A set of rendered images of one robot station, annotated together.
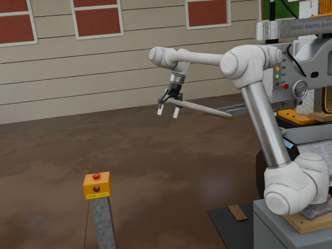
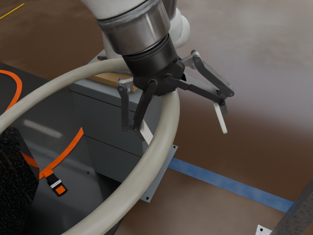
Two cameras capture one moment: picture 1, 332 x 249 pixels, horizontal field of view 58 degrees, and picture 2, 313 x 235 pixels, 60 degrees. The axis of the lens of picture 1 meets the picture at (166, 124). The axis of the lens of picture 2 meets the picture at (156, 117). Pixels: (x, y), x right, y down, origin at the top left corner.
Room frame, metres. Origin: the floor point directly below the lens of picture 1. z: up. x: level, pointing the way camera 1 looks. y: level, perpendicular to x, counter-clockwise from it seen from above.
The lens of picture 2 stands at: (2.14, 0.12, 1.62)
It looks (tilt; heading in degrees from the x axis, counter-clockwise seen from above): 46 degrees down; 214
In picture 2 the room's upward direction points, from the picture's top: straight up
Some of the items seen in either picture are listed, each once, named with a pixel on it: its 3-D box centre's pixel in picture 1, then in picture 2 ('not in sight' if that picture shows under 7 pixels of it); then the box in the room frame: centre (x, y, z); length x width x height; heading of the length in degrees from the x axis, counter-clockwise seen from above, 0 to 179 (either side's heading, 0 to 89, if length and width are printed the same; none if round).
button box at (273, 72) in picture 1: (275, 68); not in sight; (2.10, -0.80, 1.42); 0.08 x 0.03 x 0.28; 113
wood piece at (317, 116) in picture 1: (319, 116); not in sight; (2.87, -1.54, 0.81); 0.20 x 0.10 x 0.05; 15
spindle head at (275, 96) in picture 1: (280, 72); not in sight; (2.26, -0.90, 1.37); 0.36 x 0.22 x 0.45; 113
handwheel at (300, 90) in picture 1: (296, 89); not in sight; (2.17, -0.98, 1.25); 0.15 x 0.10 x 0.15; 113
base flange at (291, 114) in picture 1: (309, 114); not in sight; (3.12, -1.56, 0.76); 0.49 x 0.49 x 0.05; 7
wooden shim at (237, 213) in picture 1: (237, 212); not in sight; (2.53, -0.60, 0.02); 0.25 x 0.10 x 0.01; 7
